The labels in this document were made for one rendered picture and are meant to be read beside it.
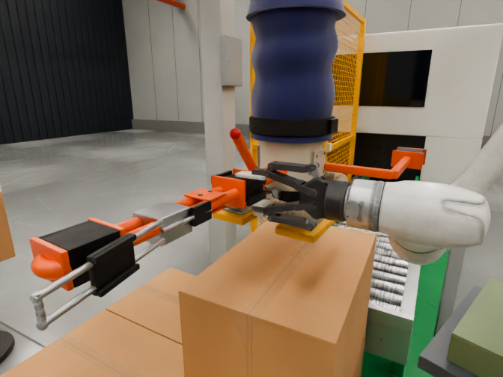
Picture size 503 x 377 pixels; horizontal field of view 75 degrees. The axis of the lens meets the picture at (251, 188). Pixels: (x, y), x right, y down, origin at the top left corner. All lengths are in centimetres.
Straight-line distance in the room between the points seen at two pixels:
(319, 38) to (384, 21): 953
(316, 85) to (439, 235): 43
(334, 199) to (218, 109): 176
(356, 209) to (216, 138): 181
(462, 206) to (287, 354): 47
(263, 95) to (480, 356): 82
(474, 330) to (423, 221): 56
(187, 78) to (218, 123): 1056
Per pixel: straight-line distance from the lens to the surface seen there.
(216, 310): 84
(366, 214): 58
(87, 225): 50
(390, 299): 167
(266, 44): 83
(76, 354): 143
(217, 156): 234
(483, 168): 76
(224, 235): 249
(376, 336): 152
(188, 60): 1282
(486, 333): 108
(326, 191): 60
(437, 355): 110
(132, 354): 135
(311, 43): 81
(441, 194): 58
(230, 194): 64
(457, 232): 58
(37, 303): 38
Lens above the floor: 142
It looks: 16 degrees down
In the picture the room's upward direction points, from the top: straight up
